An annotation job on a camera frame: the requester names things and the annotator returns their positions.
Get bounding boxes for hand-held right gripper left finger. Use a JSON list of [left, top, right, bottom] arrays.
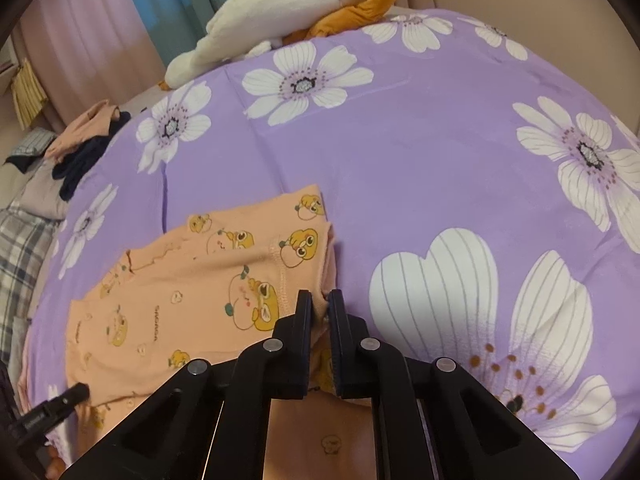
[[60, 289, 315, 480]]

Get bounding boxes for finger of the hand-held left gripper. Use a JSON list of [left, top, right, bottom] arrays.
[[47, 382, 92, 413]]

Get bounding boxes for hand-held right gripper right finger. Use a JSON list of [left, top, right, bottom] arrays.
[[327, 289, 583, 480]]

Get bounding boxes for orange printed baby top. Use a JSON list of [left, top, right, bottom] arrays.
[[65, 184, 381, 480]]

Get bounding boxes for navy folded clothes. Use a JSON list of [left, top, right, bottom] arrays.
[[52, 110, 132, 201]]

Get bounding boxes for striped folded clothes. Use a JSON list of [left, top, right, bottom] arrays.
[[5, 127, 58, 166]]

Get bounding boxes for pink folded clothes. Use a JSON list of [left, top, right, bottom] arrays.
[[47, 100, 121, 161]]

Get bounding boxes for person's left hand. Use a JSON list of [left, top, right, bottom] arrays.
[[45, 447, 67, 480]]

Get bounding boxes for pink cloth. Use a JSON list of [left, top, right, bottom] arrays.
[[16, 330, 36, 411]]

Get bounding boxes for plaid duvet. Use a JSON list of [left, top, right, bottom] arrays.
[[0, 207, 63, 361]]

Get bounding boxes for purple floral bedspread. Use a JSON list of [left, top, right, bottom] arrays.
[[17, 7, 640, 480]]

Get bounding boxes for white plush blanket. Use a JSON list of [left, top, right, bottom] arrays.
[[164, 0, 386, 92]]

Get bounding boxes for yellow fringed cloth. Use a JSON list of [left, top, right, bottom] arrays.
[[11, 57, 48, 131]]

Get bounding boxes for mustard orange cloth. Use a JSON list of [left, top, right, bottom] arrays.
[[159, 0, 406, 92]]

